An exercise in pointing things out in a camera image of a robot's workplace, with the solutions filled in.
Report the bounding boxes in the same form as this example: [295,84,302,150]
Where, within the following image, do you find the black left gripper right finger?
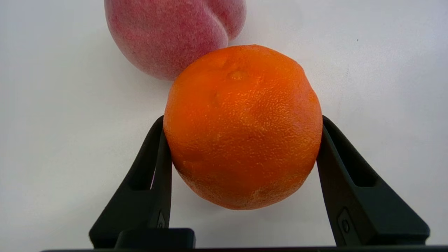
[316,116,430,246]

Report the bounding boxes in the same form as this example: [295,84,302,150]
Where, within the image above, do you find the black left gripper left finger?
[89,116,172,247]

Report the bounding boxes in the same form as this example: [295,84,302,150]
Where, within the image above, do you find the orange fruit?
[163,44,323,210]

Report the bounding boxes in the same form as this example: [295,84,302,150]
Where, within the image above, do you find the pink peach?
[104,0,247,81]

